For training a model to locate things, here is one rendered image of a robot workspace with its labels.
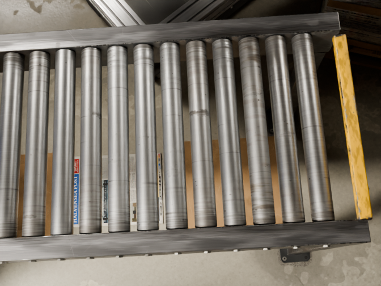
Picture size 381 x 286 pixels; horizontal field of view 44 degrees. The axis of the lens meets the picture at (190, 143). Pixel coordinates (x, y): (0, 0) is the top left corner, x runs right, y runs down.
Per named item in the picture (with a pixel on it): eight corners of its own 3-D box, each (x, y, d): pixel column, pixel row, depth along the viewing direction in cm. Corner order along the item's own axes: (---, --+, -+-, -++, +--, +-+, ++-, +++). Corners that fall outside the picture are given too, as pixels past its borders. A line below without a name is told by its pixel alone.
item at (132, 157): (160, 152, 191) (160, 151, 190) (163, 223, 183) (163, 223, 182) (70, 157, 192) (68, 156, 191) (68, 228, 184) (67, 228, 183)
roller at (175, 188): (183, 42, 118) (171, 35, 114) (193, 234, 106) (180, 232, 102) (167, 48, 121) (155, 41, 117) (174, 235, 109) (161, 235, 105)
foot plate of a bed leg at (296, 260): (309, 227, 180) (310, 226, 179) (313, 265, 177) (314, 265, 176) (274, 228, 181) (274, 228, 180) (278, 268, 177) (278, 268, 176)
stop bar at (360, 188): (345, 37, 113) (347, 33, 111) (372, 220, 102) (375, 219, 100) (331, 38, 113) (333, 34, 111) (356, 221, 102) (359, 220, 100)
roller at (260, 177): (259, 39, 119) (256, 30, 114) (278, 229, 106) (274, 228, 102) (240, 43, 120) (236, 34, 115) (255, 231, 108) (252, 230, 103)
